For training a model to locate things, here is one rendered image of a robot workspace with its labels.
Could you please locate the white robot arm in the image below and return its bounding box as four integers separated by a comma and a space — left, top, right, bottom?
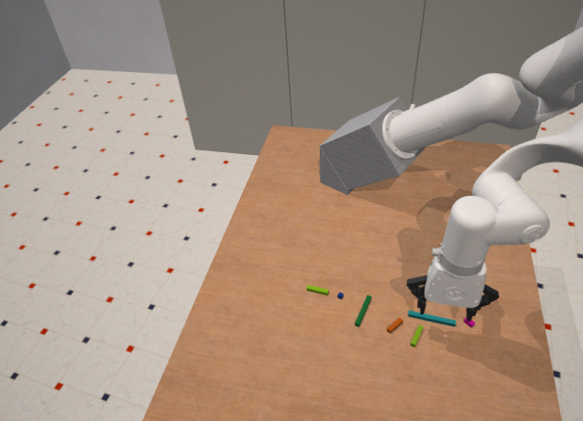
383, 26, 583, 277

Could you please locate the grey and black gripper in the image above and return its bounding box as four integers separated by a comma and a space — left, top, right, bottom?
407, 257, 499, 322

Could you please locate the lime green rod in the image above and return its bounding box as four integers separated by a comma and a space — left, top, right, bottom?
410, 324, 424, 347
306, 285, 329, 295

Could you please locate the green flat bar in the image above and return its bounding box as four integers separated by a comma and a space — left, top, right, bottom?
355, 295, 372, 327

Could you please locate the orange rod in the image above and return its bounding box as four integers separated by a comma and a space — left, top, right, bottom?
387, 318, 403, 334

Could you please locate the turquoise rod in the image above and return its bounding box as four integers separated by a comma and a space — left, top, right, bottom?
408, 311, 456, 327

